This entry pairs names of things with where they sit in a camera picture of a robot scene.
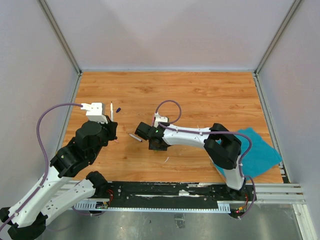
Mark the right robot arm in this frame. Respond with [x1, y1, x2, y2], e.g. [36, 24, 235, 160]
[134, 122, 252, 200]

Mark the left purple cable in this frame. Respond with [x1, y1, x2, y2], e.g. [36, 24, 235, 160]
[0, 102, 83, 233]

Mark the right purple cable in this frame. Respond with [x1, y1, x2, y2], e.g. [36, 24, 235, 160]
[155, 99, 257, 221]

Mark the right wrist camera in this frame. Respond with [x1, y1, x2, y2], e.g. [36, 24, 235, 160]
[153, 112, 169, 128]

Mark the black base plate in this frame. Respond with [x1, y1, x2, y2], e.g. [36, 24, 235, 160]
[92, 181, 257, 207]

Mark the white grey pen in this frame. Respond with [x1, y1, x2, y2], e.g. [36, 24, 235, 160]
[128, 133, 143, 142]

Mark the teal cloth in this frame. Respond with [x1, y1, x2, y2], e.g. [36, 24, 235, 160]
[212, 127, 282, 180]

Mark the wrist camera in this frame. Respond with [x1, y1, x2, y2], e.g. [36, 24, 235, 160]
[153, 112, 169, 128]
[80, 102, 108, 124]

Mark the purple pen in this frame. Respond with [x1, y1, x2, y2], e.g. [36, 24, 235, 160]
[151, 116, 155, 127]

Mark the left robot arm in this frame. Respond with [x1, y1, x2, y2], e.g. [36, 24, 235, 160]
[0, 118, 118, 240]

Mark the white cable duct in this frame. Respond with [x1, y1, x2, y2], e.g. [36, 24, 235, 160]
[73, 200, 231, 214]

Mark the purple cable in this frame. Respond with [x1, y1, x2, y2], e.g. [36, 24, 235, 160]
[155, 99, 257, 221]
[0, 102, 83, 233]

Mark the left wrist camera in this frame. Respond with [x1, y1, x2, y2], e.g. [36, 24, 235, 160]
[80, 102, 108, 124]

